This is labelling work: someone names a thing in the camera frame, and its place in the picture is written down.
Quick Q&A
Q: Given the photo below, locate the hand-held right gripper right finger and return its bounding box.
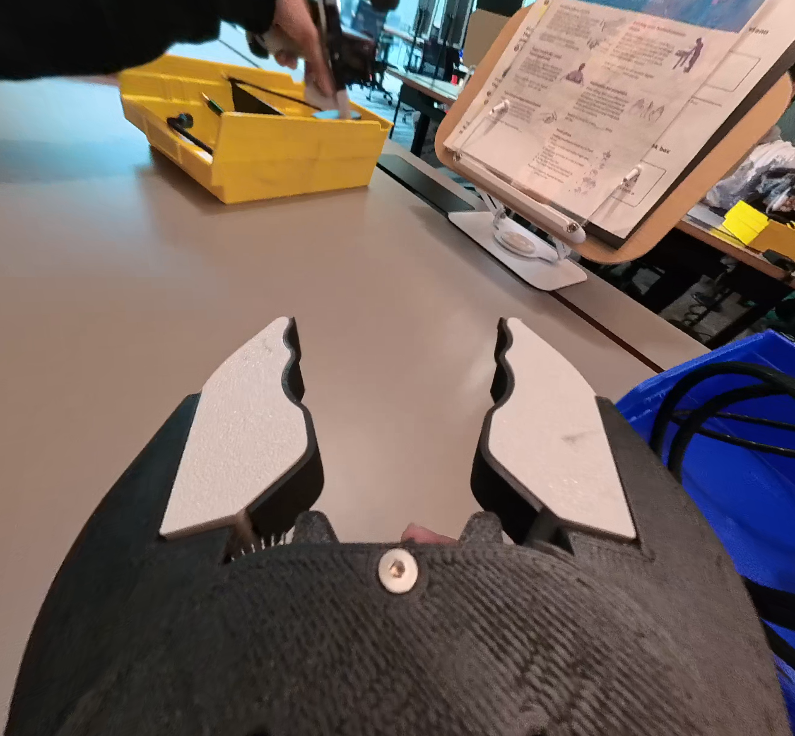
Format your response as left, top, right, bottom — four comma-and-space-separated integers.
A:
470, 316, 638, 543

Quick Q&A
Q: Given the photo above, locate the wooden side table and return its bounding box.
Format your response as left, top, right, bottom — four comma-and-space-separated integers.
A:
677, 214, 795, 290

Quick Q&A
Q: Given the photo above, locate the black flat desk strip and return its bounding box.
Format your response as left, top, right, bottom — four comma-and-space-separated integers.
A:
378, 152, 491, 219

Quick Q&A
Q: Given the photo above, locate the yellow sticky note pad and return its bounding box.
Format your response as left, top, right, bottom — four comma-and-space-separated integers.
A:
720, 199, 771, 246

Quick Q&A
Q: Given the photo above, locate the pile of plastic bags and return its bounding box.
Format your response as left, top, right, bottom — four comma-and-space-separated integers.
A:
708, 140, 795, 215

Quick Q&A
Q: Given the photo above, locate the person's right hand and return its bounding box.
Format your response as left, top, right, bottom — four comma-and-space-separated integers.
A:
400, 522, 458, 546

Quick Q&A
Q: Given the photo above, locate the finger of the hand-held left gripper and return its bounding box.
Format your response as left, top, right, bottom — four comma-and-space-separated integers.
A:
304, 74, 349, 113

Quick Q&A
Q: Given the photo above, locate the person's left hand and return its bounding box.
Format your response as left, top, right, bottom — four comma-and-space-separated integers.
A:
264, 0, 339, 97

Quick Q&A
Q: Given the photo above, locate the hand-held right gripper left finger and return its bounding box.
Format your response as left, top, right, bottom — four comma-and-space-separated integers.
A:
158, 315, 325, 541

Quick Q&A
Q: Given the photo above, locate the row of background office desks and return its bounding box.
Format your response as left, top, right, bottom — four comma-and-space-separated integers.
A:
348, 0, 479, 156

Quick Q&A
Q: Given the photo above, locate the white instruction sheet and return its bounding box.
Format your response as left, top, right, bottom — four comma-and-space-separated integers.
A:
547, 0, 795, 243

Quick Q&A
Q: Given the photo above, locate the grey desk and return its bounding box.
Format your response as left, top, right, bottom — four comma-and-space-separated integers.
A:
0, 78, 709, 687

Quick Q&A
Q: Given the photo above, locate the blue plastic bin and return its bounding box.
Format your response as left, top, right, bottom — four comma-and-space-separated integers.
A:
615, 329, 795, 736

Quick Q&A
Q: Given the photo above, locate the wooden document stand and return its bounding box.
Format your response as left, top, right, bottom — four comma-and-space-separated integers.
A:
435, 0, 795, 290

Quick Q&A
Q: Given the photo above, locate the yellow plastic bin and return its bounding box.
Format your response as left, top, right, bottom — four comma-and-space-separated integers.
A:
118, 53, 393, 206

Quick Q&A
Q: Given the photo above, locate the blue header exercise sheet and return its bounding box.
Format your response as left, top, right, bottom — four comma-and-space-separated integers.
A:
444, 0, 785, 237

